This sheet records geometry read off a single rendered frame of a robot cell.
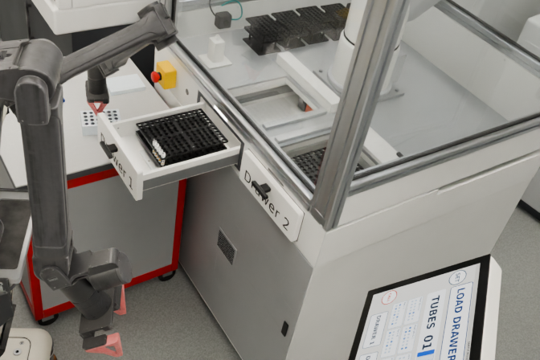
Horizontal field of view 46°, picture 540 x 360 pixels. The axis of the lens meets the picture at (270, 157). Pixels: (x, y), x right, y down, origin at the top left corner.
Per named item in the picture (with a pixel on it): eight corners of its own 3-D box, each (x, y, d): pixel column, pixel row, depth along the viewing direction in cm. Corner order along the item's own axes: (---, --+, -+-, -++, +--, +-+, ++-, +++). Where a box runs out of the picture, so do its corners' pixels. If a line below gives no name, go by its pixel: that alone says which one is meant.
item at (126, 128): (140, 192, 181) (141, 176, 177) (105, 138, 196) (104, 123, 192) (259, 157, 200) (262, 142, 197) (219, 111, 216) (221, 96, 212)
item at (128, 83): (111, 96, 225) (111, 92, 224) (103, 82, 230) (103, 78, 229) (145, 90, 231) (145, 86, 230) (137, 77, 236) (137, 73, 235)
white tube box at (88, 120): (82, 136, 206) (82, 126, 204) (79, 120, 212) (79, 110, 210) (121, 132, 210) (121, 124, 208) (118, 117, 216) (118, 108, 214)
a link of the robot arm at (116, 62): (144, 6, 156) (165, 47, 158) (162, -3, 159) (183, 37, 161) (87, 51, 192) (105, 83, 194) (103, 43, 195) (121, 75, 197)
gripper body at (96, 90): (106, 83, 208) (105, 65, 203) (109, 103, 201) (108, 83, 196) (85, 84, 206) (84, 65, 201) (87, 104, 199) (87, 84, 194)
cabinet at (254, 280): (269, 419, 223) (315, 272, 173) (145, 222, 284) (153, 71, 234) (456, 318, 271) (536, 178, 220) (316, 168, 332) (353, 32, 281)
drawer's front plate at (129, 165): (136, 202, 180) (137, 173, 173) (97, 141, 197) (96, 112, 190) (142, 200, 180) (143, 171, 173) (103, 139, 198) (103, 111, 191)
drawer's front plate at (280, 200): (292, 243, 177) (299, 215, 170) (239, 177, 194) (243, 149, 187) (296, 241, 178) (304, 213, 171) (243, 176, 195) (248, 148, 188)
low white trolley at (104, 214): (35, 339, 233) (15, 186, 185) (-11, 225, 269) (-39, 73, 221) (179, 284, 262) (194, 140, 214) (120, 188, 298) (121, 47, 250)
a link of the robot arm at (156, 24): (171, -11, 151) (192, 28, 152) (157, 3, 163) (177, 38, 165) (-9, 75, 135) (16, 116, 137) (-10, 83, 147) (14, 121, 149)
